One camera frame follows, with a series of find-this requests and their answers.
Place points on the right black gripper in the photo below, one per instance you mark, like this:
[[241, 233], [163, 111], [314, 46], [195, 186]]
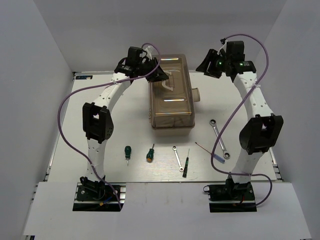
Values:
[[211, 57]]

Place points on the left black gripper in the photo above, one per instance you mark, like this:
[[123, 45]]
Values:
[[158, 75]]

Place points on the beige plastic toolbox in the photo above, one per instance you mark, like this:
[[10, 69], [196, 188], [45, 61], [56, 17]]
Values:
[[172, 101]]

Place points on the small silver ratchet wrench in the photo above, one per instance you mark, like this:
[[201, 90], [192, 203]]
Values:
[[174, 148]]

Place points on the stubby green screwdriver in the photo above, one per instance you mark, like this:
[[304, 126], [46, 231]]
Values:
[[127, 152]]

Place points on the green orange screwdriver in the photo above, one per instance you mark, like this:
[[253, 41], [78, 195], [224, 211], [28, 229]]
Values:
[[150, 154]]

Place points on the large silver ratchet wrench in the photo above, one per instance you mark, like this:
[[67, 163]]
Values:
[[226, 154]]

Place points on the red blue screwdriver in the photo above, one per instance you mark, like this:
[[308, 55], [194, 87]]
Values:
[[217, 157]]

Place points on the black green precision screwdriver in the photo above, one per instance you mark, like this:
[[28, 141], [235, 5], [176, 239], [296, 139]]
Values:
[[185, 170]]

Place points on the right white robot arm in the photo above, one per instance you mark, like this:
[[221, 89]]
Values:
[[263, 126]]

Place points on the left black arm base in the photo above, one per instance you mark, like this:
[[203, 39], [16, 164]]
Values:
[[86, 200]]

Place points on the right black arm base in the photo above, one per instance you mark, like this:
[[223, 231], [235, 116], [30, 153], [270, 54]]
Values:
[[239, 201]]

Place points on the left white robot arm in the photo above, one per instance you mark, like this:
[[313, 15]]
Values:
[[96, 116]]

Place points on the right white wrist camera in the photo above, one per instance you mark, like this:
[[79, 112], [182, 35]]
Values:
[[222, 47]]

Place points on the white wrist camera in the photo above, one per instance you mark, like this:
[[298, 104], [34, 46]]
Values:
[[222, 47], [148, 49]]

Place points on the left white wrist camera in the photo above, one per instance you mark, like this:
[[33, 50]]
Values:
[[148, 49]]

